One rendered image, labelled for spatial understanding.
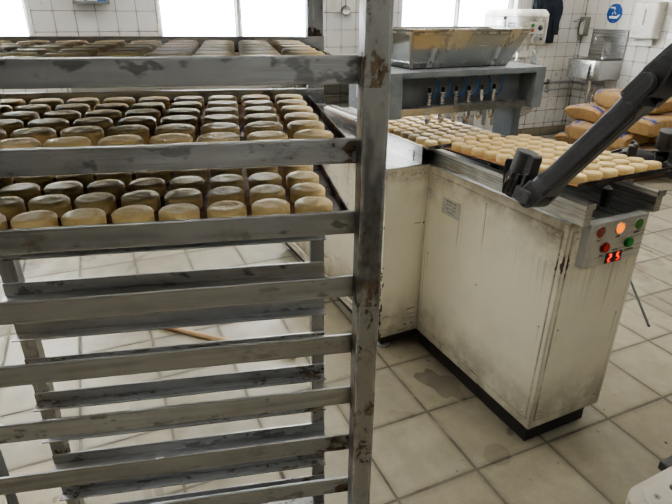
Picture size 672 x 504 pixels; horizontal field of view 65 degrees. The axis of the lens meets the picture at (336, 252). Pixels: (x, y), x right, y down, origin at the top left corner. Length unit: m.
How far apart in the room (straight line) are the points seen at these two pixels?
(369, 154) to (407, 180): 1.47
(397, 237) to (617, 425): 1.07
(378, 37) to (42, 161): 0.38
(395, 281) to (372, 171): 1.63
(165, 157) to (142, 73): 0.09
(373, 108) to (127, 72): 0.26
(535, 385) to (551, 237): 0.51
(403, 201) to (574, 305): 0.73
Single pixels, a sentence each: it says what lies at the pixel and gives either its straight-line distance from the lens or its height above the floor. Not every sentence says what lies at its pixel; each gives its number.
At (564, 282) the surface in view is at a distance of 1.71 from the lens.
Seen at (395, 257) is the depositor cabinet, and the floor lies 0.46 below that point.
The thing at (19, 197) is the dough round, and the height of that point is 1.15.
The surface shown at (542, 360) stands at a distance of 1.83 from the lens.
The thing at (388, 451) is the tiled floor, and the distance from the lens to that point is 1.95.
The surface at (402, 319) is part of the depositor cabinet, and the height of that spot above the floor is 0.15.
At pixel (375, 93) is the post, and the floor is 1.30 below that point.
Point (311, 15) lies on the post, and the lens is 1.03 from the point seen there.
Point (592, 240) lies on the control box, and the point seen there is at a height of 0.79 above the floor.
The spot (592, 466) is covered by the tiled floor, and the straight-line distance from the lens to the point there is 2.09.
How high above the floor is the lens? 1.38
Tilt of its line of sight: 25 degrees down
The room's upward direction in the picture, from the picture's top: 1 degrees clockwise
